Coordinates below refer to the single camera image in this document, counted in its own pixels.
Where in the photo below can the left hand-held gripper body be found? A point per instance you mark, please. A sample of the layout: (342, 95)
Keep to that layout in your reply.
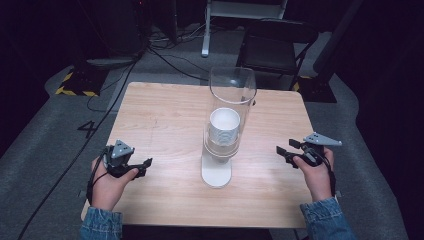
(117, 157)

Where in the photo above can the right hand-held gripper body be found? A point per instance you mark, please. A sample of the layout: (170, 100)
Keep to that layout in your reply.
(315, 151)

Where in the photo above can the person's right hand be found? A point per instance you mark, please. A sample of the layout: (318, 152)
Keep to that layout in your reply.
(316, 180)

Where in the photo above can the person's left hand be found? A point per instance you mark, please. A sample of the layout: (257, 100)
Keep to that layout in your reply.
(108, 188)

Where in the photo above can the white paper cup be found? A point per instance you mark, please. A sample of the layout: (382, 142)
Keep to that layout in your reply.
(225, 125)

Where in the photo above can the clear cup dispenser tube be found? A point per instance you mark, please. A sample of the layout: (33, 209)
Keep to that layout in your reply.
(216, 173)

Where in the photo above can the black folding chair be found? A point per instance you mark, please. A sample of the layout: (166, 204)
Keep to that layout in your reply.
(271, 50)

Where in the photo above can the black slanted stand pole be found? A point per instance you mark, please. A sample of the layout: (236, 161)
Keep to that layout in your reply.
(336, 36)

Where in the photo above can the dark equipment stand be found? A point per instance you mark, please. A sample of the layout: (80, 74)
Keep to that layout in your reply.
(116, 33)

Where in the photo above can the black yellow striped base plate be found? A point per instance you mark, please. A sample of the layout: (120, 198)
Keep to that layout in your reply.
(80, 83)
(316, 90)

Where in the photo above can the white desk frame leg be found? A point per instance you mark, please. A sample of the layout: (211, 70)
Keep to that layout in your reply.
(206, 33)

